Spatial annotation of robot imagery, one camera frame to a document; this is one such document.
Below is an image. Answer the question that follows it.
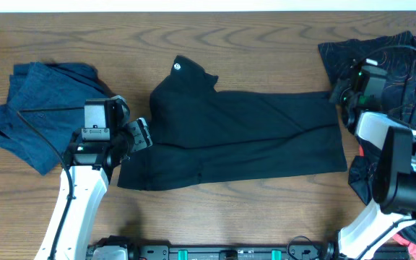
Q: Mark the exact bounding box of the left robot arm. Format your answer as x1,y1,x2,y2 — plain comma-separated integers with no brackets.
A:
35,96,152,260

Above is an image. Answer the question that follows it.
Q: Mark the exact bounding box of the black patterned shirt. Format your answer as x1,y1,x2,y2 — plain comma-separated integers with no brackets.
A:
318,30,416,250

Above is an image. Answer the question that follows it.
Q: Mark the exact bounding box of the folded blue garment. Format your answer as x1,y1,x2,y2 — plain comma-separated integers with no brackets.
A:
0,62,107,176

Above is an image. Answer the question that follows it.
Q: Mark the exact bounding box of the plain black t-shirt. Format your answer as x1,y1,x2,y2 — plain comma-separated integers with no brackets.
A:
118,56,347,191

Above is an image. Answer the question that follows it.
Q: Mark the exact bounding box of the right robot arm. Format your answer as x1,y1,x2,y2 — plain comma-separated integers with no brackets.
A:
322,58,416,259

